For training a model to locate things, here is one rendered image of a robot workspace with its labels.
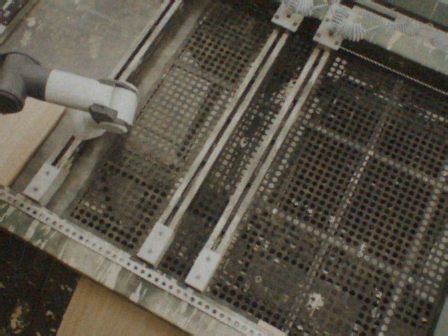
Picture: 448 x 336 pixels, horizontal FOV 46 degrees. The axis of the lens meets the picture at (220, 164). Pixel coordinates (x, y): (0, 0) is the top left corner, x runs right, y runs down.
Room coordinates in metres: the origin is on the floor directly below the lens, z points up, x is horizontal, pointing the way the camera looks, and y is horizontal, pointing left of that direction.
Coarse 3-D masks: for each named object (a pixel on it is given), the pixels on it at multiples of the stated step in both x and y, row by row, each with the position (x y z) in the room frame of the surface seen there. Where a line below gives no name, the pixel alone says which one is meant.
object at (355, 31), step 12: (288, 0) 1.98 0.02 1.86; (300, 0) 1.97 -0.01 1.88; (348, 0) 1.95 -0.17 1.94; (360, 0) 1.94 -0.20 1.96; (300, 12) 1.99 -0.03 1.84; (372, 12) 1.94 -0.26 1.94; (384, 12) 1.92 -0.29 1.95; (348, 24) 1.95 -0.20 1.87; (360, 24) 1.94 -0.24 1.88; (348, 36) 1.99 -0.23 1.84; (360, 36) 1.94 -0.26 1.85
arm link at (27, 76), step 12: (12, 60) 1.35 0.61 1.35; (24, 60) 1.37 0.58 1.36; (0, 72) 1.33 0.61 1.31; (12, 72) 1.33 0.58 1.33; (24, 72) 1.34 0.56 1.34; (36, 72) 1.35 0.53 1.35; (48, 72) 1.36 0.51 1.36; (0, 84) 1.30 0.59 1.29; (12, 84) 1.31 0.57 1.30; (24, 84) 1.33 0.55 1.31; (36, 84) 1.34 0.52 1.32; (24, 96) 1.33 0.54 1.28; (36, 96) 1.36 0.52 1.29
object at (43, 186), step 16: (176, 0) 2.11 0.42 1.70; (160, 16) 2.07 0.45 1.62; (176, 16) 2.12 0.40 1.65; (144, 32) 2.01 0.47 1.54; (160, 32) 2.03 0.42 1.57; (144, 48) 1.97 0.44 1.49; (128, 64) 1.93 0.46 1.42; (144, 64) 2.00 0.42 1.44; (128, 80) 1.92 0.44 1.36; (64, 144) 1.73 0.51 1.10; (80, 144) 1.75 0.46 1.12; (48, 160) 1.69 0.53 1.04; (64, 160) 1.70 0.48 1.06; (48, 176) 1.66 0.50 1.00; (64, 176) 1.72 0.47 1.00; (32, 192) 1.62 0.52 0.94; (48, 192) 1.65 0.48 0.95
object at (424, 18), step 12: (372, 0) 2.58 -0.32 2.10; (384, 0) 2.52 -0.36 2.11; (396, 0) 2.51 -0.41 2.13; (408, 0) 2.50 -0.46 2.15; (420, 0) 2.49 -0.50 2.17; (432, 0) 2.49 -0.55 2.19; (408, 12) 2.50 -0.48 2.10; (420, 12) 2.49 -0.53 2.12; (432, 12) 2.48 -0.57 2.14; (444, 12) 2.47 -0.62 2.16; (432, 24) 2.52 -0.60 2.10; (444, 24) 2.47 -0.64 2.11; (228, 60) 2.56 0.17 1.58; (228, 72) 2.53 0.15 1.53; (192, 132) 2.41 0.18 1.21; (192, 144) 2.41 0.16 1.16; (180, 156) 2.37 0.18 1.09; (108, 216) 2.25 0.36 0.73; (144, 228) 2.25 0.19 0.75; (252, 252) 1.89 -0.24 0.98; (240, 276) 2.06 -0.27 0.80
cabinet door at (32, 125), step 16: (32, 112) 1.84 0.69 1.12; (48, 112) 1.85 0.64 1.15; (64, 112) 1.87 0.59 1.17; (0, 128) 1.80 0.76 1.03; (16, 128) 1.80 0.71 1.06; (32, 128) 1.81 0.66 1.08; (48, 128) 1.81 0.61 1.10; (0, 144) 1.76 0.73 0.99; (16, 144) 1.77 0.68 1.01; (32, 144) 1.77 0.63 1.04; (0, 160) 1.73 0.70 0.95; (16, 160) 1.73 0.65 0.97; (0, 176) 1.70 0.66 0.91; (16, 176) 1.71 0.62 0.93
